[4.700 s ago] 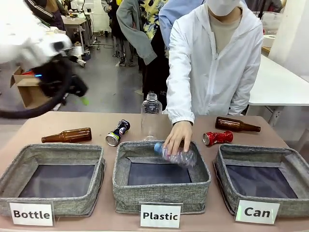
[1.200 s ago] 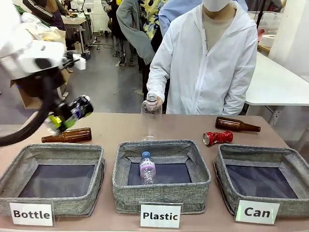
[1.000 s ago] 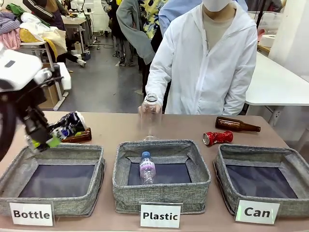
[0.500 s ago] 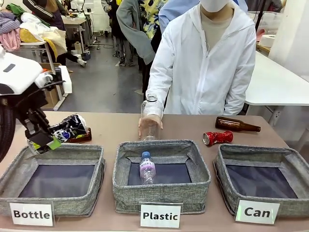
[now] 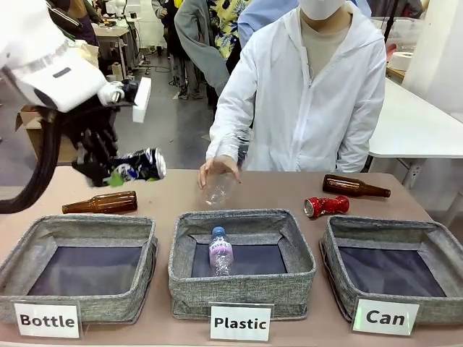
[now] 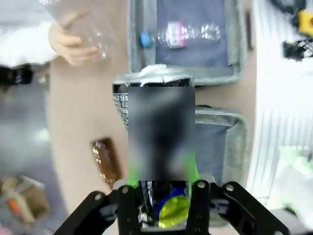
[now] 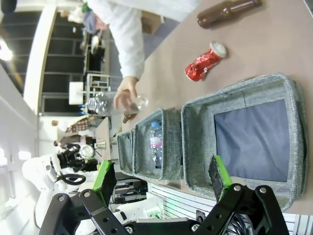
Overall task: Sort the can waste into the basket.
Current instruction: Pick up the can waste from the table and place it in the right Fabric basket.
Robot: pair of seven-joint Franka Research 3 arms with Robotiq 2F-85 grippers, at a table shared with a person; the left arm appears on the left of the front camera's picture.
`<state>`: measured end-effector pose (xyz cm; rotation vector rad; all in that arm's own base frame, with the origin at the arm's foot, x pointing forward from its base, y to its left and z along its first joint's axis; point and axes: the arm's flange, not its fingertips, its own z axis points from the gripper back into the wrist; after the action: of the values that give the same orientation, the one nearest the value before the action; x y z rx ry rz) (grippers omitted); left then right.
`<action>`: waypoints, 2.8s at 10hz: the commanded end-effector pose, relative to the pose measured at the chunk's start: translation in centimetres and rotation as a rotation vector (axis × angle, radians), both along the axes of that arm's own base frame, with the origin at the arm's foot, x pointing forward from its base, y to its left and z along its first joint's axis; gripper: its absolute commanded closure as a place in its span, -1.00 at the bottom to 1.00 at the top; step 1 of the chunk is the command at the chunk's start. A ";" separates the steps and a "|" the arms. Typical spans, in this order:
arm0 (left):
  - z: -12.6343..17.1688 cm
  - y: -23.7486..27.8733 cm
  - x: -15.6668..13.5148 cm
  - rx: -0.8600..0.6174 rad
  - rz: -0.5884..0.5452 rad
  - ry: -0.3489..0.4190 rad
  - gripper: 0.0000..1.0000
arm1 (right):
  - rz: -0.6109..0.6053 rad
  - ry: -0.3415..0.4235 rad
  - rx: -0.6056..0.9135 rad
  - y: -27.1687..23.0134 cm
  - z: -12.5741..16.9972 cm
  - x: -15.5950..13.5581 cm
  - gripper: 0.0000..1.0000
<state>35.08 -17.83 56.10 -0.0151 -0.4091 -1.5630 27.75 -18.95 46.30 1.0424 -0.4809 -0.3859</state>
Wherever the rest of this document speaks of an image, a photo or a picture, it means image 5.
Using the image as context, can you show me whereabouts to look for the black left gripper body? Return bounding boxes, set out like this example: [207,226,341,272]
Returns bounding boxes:
[59,103,122,151]

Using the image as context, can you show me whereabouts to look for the crushed blue drink can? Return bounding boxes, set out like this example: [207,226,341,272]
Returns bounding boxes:
[106,147,168,183]

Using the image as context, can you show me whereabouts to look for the person's right forearm white sleeve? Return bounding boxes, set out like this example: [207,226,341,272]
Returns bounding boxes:
[205,77,254,171]

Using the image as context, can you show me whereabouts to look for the grey fabric basket labelled bottle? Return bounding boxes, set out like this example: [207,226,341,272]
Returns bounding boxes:
[0,214,159,325]

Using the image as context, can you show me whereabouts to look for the grey fabric basket labelled plastic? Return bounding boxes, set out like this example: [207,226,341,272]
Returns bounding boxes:
[168,208,317,320]

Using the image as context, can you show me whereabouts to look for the crushed red drink can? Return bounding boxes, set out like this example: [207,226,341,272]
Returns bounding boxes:
[303,195,351,219]

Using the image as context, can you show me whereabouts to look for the grey fabric basket labelled can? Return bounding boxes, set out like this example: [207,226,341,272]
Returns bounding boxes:
[319,215,463,325]

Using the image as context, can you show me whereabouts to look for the white sign reading Can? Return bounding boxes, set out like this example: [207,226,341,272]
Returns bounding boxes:
[352,296,422,337]

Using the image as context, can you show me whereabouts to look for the person's right hand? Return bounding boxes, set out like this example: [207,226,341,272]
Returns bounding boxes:
[197,156,242,189]

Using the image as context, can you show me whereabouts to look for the brown glass beer bottle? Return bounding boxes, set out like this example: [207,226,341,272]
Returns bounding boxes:
[322,173,392,198]
[61,190,139,215]

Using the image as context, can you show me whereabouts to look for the brown cardboard box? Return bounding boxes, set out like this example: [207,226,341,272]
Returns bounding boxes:
[14,104,79,164]

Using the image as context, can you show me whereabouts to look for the grey background workbench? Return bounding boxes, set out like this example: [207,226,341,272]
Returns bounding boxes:
[93,25,140,79]

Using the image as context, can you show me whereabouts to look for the bystander in dark jacket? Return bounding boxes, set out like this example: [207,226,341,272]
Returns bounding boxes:
[46,0,106,48]

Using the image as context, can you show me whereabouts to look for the bystander in grey hoodie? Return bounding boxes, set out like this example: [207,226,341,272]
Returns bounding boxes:
[174,0,230,100]

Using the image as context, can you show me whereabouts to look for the plastic bottle with pink label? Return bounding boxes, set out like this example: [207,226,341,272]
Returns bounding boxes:
[208,226,235,278]

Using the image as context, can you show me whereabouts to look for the white sign reading Bottle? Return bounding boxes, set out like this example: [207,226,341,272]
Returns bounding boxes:
[13,299,82,340]

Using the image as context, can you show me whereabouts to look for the bystander in yellow floral shirt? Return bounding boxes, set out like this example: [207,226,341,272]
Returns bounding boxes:
[213,0,254,61]

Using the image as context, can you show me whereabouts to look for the bystander in blue shirt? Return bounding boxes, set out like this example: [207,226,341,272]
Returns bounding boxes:
[237,0,301,50]

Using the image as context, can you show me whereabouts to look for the person in white hooded jacket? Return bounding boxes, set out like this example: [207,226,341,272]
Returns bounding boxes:
[205,0,387,174]

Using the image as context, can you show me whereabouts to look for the white sign reading Plastic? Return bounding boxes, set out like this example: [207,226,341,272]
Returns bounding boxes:
[208,301,275,343]

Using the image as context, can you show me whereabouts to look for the white face mask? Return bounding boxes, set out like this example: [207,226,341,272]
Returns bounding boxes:
[300,0,348,20]

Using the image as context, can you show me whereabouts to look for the white paper roll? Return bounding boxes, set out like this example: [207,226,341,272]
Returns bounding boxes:
[391,51,417,72]

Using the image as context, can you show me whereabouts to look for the black tripod pole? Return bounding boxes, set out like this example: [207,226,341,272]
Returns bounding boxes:
[383,0,398,43]

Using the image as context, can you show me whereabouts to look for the white side table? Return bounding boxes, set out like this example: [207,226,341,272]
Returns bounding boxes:
[368,77,463,189]

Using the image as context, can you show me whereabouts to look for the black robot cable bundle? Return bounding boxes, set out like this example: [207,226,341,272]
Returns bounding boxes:
[0,108,65,215]

